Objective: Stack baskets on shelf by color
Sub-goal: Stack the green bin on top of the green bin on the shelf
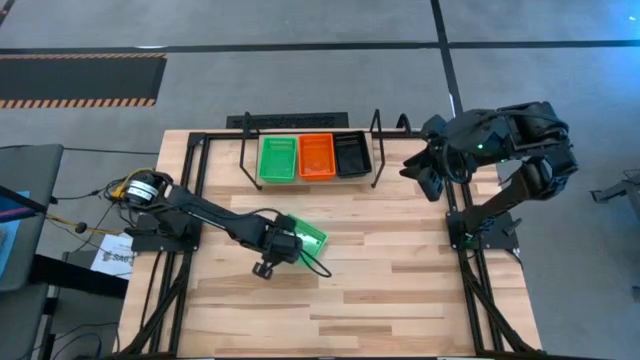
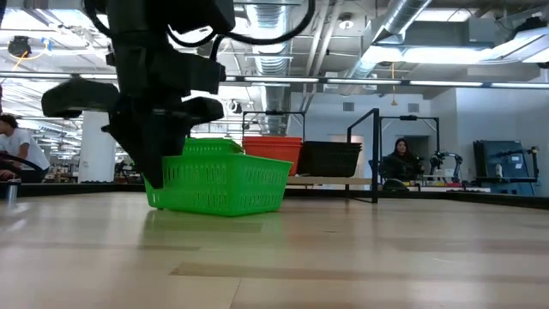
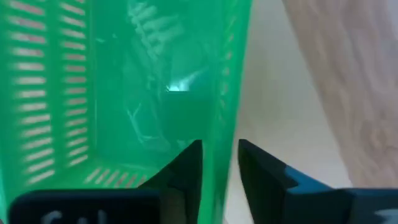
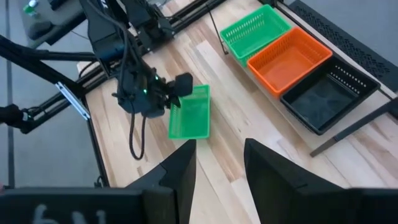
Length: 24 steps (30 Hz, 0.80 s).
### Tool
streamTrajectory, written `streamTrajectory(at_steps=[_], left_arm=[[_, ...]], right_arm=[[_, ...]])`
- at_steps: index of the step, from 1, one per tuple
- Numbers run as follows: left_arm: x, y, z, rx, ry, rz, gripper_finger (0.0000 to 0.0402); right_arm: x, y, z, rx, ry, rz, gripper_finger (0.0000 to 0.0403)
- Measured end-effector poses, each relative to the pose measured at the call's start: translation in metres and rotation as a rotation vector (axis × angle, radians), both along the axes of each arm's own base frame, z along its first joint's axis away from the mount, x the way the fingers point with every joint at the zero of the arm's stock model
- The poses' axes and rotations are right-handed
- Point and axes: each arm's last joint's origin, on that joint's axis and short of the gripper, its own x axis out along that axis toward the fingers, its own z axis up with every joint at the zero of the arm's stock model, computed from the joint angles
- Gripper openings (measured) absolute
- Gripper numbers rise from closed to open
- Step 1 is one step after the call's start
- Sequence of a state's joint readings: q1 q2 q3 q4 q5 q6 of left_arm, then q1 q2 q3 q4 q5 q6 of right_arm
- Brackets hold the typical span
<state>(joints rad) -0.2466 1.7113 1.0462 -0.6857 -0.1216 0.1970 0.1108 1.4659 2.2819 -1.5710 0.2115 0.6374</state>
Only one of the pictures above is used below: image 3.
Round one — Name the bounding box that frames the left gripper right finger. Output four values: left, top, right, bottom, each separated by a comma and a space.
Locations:
238, 139, 332, 224

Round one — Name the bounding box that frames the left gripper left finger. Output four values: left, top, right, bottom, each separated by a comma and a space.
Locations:
138, 139, 203, 224

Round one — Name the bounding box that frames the green plastic slotted basket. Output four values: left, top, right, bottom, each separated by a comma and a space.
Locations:
0, 0, 254, 224

